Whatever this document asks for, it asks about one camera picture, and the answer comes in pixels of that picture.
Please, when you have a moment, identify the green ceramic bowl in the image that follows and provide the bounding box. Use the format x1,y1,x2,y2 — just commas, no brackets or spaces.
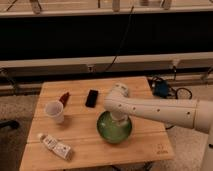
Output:
97,111,132,144

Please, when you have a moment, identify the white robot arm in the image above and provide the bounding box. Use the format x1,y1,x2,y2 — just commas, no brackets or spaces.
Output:
104,83,213,171

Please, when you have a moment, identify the black phone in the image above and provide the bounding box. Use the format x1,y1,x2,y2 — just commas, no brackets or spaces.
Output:
85,90,98,108

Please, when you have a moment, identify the dark red packet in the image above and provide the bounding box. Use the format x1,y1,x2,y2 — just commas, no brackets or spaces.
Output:
59,92,70,106

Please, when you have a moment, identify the blue device on floor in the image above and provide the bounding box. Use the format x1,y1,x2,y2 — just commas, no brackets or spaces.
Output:
151,77,170,98

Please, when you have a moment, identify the white plastic cup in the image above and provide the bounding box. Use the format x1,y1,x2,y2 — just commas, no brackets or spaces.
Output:
44,100,64,124

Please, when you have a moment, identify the wooden folding table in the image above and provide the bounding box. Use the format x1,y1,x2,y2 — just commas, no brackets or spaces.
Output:
20,77,174,171

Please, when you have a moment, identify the white squeeze bottle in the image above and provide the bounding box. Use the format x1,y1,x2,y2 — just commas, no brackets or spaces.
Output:
37,133,73,160

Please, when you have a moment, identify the black chair base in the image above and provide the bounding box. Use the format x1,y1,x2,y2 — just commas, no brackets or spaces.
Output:
0,120,20,129

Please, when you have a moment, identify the black hanging cable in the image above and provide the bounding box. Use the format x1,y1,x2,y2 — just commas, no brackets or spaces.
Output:
103,4,135,73

